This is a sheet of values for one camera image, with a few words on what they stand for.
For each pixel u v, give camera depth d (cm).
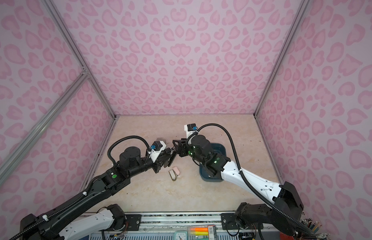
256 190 41
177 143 67
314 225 59
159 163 62
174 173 86
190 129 62
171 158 72
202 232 70
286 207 39
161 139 103
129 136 50
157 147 58
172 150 69
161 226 73
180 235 68
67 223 44
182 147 63
